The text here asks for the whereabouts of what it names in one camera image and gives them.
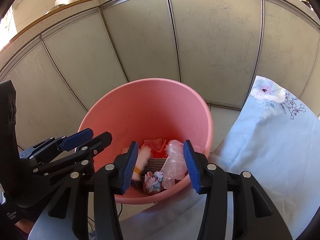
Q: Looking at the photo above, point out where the clear bubble wrap piece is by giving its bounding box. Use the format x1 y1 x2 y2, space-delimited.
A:
162 140 187 189

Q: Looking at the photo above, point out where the silver mesh scouring cloth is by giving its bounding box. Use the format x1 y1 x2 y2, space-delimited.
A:
131 158 167 193

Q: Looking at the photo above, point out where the colourful paper ball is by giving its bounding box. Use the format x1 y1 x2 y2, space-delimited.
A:
143 171 163 194

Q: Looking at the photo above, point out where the orange translucent plastic bag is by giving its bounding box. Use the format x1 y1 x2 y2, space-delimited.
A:
142 138 168 159

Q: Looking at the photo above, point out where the pink plastic trash bucket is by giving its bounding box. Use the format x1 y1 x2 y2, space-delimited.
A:
77 77 215 205

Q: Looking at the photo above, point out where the grey kitchen cabinet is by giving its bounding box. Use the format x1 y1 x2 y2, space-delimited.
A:
1 0 319 151

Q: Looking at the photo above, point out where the light blue floral tablecloth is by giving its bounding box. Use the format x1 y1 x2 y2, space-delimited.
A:
120 76 319 239

